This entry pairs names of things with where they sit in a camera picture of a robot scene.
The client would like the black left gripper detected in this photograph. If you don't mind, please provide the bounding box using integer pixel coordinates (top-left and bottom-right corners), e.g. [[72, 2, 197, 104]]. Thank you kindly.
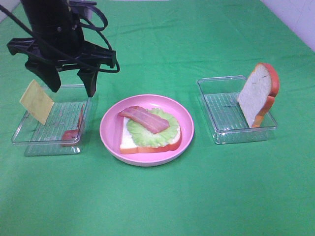
[[7, 22, 117, 97]]

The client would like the toy bacon strip front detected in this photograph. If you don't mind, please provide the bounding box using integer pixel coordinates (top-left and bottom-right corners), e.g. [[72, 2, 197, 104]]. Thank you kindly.
[[61, 104, 84, 147]]

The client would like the toy bacon strip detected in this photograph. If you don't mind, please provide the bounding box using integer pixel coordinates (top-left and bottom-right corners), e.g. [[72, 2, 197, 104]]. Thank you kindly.
[[61, 104, 84, 147], [118, 106, 170, 134]]

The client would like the toy bread slice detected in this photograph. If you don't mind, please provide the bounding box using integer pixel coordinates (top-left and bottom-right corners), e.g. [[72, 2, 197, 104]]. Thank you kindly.
[[120, 117, 182, 154], [237, 62, 280, 128]]

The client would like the green toy lettuce leaf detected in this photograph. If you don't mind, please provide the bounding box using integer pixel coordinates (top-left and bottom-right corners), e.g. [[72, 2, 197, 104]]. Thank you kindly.
[[120, 108, 181, 149]]

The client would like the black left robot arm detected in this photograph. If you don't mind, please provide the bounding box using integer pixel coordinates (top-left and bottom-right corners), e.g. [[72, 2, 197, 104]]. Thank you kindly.
[[0, 0, 120, 97]]

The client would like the yellow toy cheese slice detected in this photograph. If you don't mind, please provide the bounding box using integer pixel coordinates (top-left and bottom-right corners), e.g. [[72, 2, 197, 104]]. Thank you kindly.
[[20, 80, 54, 125]]

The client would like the pink round plate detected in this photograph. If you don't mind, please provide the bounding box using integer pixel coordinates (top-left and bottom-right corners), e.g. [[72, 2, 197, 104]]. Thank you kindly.
[[99, 94, 194, 167]]

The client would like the clear left plastic tray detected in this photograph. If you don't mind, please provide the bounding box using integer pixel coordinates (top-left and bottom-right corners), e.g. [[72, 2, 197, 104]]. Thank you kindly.
[[11, 84, 93, 156]]

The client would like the clear plastic tray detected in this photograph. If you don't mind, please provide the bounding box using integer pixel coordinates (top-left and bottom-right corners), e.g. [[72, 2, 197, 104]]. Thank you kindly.
[[11, 84, 93, 156], [197, 75, 278, 144]]

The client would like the clear right plastic tray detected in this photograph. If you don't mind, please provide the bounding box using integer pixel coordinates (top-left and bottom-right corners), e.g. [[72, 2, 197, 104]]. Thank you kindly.
[[197, 75, 278, 144]]

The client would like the green tablecloth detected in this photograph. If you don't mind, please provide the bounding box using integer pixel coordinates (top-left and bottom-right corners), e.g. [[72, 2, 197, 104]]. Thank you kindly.
[[0, 0, 315, 236]]

